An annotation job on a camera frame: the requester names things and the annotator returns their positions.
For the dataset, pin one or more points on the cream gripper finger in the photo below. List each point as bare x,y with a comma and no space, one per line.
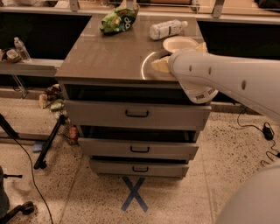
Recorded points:
161,65
202,47

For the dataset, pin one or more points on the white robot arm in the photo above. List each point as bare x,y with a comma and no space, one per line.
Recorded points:
256,84

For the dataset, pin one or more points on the white paper bowl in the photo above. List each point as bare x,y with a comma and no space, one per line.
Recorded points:
173,44

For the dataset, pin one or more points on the clear plastic water bottle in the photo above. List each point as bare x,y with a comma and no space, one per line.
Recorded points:
167,29

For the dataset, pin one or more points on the top grey drawer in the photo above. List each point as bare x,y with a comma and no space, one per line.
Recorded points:
137,115

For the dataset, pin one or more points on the grey drawer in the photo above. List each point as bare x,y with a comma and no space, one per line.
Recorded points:
139,168
137,115
137,149

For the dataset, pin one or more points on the green chip bag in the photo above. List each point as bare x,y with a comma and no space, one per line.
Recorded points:
118,20

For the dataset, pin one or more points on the grey drawer cabinet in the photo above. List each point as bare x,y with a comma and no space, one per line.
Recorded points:
117,68

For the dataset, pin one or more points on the middle grey drawer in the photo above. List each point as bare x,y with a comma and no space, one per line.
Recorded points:
137,149

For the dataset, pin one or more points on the black power adapter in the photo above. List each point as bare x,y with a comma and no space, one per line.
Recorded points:
267,131

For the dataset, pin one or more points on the pile of snack bags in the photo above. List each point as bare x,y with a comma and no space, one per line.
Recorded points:
53,100

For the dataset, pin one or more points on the bottom grey drawer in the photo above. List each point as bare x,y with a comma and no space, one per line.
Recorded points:
139,168

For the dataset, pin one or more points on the blue tape cross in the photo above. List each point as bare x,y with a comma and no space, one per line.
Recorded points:
134,194

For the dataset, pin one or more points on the small water bottle on shelf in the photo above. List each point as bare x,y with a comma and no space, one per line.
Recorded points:
21,49

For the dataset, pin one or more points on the blue sponge on floor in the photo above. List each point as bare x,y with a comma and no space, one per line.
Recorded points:
37,147

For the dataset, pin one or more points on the crumpled item on shelf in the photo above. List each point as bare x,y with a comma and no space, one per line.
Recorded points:
10,55

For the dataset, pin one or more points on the black tripod leg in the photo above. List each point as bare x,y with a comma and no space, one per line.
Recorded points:
41,163

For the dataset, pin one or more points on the black chair base wheel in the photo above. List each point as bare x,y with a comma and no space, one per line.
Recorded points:
5,213

